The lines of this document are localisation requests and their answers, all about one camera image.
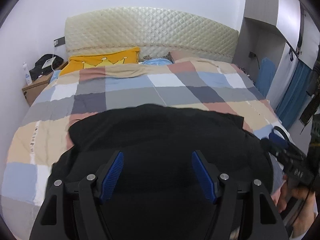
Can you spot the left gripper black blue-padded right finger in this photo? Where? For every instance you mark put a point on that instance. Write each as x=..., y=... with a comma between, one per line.
x=259, y=218

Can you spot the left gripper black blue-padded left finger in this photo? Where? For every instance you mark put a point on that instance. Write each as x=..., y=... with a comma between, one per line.
x=71, y=210

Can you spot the black puffer jacket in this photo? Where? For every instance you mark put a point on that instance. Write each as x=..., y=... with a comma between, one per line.
x=158, y=195

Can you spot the person's right hand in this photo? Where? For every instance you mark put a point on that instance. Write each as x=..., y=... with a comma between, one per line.
x=302, y=219

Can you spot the blue curtain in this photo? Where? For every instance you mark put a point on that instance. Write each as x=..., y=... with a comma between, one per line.
x=295, y=96

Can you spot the plaid patchwork duvet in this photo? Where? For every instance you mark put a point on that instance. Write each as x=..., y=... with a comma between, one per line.
x=189, y=83

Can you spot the wooden nightstand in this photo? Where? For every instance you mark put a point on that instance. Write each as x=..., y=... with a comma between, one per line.
x=31, y=92

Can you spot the grey white wardrobe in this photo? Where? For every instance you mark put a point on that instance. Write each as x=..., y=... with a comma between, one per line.
x=282, y=31

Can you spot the white spray bottle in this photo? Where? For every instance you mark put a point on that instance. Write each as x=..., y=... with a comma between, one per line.
x=27, y=74

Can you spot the black bag on nightstand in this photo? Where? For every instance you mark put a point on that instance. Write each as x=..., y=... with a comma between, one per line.
x=38, y=71

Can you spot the white tablet device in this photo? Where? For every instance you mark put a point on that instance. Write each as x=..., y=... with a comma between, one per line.
x=48, y=63

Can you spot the light blue cloth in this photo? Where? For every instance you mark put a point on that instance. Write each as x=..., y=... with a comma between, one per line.
x=157, y=62

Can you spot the yellow pillow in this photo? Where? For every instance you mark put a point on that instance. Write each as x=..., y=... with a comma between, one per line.
x=80, y=62

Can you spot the cream quilted headboard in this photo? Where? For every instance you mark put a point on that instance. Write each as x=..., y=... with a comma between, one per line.
x=155, y=31

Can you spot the black wall plug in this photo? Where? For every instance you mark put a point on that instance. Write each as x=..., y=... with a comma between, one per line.
x=252, y=55

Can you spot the grey wall socket plate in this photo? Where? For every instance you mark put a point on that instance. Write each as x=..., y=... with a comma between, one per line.
x=59, y=41

